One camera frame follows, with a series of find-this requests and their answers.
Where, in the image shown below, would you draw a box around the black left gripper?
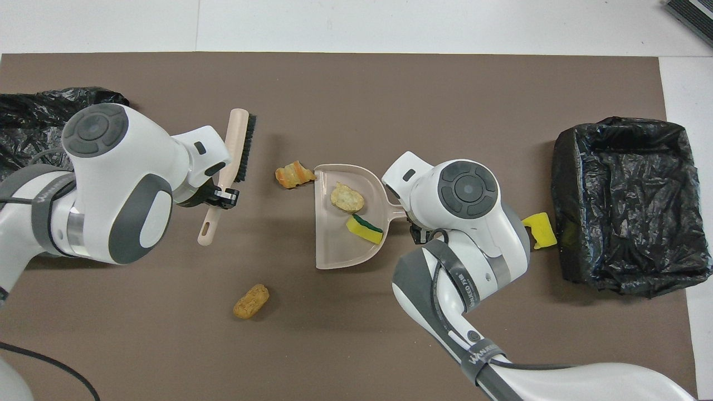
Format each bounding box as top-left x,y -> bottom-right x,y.
178,181 -> 240,211

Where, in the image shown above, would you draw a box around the green and yellow sponge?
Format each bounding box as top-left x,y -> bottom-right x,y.
345,214 -> 384,244

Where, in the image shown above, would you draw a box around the beige hand brush black bristles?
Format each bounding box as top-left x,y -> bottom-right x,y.
197,108 -> 257,247

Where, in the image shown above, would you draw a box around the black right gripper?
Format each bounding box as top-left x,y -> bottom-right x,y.
407,212 -> 446,246

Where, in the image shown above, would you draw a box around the open black bag-lined bin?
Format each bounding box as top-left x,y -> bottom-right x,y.
550,116 -> 713,299

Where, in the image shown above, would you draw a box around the pale bread chunk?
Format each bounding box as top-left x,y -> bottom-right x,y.
330,182 -> 365,213

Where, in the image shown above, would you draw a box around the notched yellow sponge piece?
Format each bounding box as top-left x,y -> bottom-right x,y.
522,212 -> 558,250

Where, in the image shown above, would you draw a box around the beige plastic dustpan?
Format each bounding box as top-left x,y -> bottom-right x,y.
314,163 -> 410,271

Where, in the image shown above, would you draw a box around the brown oval bread roll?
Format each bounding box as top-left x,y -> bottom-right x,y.
233,283 -> 271,320

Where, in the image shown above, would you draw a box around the torn orange croissant piece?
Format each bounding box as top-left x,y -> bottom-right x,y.
275,160 -> 317,190

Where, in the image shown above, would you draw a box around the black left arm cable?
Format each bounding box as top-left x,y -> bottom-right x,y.
0,148 -> 102,401

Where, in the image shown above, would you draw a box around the dark ribbed device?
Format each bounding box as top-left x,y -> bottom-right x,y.
664,0 -> 713,48

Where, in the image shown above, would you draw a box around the brown table mat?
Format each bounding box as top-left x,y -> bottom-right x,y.
0,52 -> 699,401

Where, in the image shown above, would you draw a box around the black bag-covered bin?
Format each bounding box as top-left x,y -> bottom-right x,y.
0,86 -> 130,182

